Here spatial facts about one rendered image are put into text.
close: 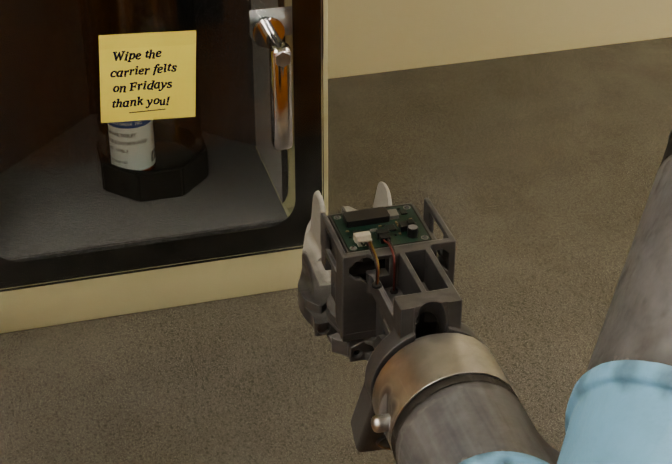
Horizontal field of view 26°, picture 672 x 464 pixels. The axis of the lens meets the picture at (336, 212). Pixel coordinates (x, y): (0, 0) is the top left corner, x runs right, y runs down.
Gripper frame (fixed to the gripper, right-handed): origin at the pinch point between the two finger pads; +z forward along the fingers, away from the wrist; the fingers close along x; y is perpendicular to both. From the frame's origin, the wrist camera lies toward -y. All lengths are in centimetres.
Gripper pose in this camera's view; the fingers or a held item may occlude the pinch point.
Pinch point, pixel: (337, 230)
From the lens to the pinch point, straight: 100.8
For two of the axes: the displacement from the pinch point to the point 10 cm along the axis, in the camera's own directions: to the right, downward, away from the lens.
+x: -9.6, 1.4, -2.3
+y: 0.0, -8.5, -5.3
